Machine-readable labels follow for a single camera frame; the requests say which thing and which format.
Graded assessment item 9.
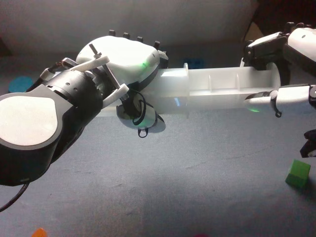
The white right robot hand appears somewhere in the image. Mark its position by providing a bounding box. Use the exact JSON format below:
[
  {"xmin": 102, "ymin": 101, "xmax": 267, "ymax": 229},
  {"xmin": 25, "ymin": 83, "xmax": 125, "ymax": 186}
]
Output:
[{"xmin": 239, "ymin": 21, "xmax": 316, "ymax": 118}]

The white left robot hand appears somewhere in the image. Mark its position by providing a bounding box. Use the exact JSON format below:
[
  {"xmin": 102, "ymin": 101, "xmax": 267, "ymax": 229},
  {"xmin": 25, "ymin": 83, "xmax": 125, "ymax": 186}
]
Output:
[{"xmin": 75, "ymin": 29, "xmax": 170, "ymax": 138}]

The large translucent white syringe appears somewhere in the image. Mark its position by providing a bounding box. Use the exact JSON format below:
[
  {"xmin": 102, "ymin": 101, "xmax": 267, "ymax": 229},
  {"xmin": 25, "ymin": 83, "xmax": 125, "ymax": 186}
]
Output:
[{"xmin": 98, "ymin": 61, "xmax": 281, "ymax": 119}]

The tan cardboard piece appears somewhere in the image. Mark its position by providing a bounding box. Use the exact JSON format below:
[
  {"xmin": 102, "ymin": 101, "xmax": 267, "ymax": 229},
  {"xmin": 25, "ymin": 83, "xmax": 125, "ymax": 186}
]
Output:
[{"xmin": 244, "ymin": 22, "xmax": 264, "ymax": 41}]

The blue block with four holes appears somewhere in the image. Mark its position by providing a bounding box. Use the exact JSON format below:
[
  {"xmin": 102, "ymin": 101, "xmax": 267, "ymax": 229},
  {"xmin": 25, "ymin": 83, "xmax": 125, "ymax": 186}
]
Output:
[{"xmin": 182, "ymin": 58, "xmax": 205, "ymax": 70}]

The green cube block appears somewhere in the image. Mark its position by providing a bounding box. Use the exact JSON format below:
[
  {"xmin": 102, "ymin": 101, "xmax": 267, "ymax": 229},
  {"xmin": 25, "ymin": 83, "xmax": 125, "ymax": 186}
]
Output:
[{"xmin": 285, "ymin": 159, "xmax": 311, "ymax": 190}]

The blue round block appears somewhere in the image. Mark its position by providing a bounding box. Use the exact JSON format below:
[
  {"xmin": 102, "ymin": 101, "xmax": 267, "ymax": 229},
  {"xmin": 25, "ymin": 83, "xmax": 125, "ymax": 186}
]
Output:
[{"xmin": 8, "ymin": 76, "xmax": 34, "ymax": 94}]

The grey table cloth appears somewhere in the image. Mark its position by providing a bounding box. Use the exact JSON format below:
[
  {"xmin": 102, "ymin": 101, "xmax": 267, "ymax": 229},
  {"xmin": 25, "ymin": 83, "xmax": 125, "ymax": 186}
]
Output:
[{"xmin": 0, "ymin": 37, "xmax": 316, "ymax": 237}]

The orange block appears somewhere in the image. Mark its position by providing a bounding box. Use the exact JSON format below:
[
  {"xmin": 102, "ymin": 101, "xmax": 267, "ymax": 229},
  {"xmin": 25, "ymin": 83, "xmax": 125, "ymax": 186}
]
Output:
[{"xmin": 31, "ymin": 227, "xmax": 47, "ymax": 237}]

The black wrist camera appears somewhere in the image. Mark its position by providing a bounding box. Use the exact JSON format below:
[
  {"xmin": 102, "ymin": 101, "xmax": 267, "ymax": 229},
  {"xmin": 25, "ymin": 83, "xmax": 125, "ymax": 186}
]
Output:
[{"xmin": 299, "ymin": 129, "xmax": 316, "ymax": 158}]

